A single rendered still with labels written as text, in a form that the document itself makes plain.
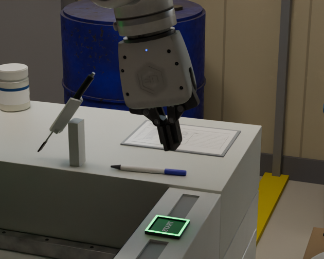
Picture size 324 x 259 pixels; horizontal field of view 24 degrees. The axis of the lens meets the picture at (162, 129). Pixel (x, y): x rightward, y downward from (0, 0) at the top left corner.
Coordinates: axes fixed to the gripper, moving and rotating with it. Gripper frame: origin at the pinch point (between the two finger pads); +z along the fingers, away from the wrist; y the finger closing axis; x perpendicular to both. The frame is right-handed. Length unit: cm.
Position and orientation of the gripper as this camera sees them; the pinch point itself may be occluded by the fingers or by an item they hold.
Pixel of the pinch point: (170, 135)
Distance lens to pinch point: 110.4
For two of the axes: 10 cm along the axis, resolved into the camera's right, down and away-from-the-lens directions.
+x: 3.2, -3.3, 8.9
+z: 2.0, 9.4, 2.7
